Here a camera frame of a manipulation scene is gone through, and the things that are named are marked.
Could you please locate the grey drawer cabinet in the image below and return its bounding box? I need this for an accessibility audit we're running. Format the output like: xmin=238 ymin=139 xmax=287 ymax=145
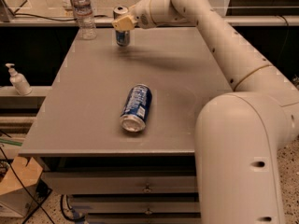
xmin=18 ymin=26 xmax=233 ymax=224

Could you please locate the black cable on shelf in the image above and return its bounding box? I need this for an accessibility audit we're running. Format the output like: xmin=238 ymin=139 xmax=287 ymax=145
xmin=13 ymin=13 xmax=108 ymax=22

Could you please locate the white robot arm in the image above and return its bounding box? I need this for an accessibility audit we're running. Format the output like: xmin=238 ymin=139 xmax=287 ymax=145
xmin=112 ymin=0 xmax=299 ymax=224

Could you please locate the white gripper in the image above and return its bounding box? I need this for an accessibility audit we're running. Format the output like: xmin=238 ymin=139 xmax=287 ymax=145
xmin=112 ymin=0 xmax=155 ymax=32

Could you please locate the grey drawer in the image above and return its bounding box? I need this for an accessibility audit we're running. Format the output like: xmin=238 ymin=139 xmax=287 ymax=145
xmin=42 ymin=171 xmax=197 ymax=195
xmin=70 ymin=195 xmax=200 ymax=214
xmin=87 ymin=213 xmax=202 ymax=224

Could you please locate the silver blue redbull can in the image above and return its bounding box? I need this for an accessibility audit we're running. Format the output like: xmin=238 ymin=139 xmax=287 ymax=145
xmin=113 ymin=6 xmax=130 ymax=47

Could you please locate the grey bottom drawer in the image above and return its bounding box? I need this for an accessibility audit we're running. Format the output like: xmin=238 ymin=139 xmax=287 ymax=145
xmin=87 ymin=213 xmax=202 ymax=224

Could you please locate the blue pepsi can lying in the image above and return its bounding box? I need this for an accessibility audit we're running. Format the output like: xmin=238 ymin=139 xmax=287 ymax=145
xmin=120 ymin=84 xmax=152 ymax=133

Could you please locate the black cable on floor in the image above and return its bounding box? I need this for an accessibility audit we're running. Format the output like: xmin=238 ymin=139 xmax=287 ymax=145
xmin=0 ymin=147 xmax=85 ymax=224

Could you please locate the white pump dispenser bottle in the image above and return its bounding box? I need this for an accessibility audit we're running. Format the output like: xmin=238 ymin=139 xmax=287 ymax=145
xmin=6 ymin=63 xmax=32 ymax=95

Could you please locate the clear plastic water bottle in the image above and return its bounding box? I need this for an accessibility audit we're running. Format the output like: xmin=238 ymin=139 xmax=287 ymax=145
xmin=72 ymin=0 xmax=96 ymax=40

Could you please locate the cardboard box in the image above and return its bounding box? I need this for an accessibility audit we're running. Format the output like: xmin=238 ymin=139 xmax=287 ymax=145
xmin=0 ymin=157 xmax=43 ymax=217

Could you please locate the grey middle drawer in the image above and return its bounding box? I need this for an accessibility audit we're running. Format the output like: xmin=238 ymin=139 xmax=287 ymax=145
xmin=70 ymin=195 xmax=200 ymax=214

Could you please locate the grey top drawer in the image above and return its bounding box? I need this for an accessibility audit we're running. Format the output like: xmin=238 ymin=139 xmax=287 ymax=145
xmin=42 ymin=171 xmax=197 ymax=195

